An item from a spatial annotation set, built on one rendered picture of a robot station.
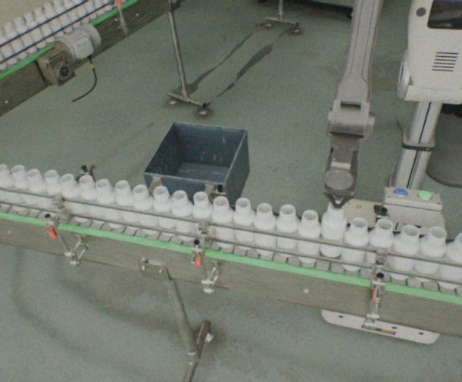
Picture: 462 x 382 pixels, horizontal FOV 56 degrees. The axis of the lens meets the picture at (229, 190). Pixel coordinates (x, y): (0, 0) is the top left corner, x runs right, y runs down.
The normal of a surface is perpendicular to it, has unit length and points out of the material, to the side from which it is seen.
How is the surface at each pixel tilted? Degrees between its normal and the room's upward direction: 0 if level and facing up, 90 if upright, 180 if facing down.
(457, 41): 90
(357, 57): 59
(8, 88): 90
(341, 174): 92
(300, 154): 0
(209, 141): 90
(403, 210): 70
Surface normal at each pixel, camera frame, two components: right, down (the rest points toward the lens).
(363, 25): -0.29, 0.25
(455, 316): -0.28, 0.70
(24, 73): 0.82, 0.35
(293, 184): -0.09, -0.70
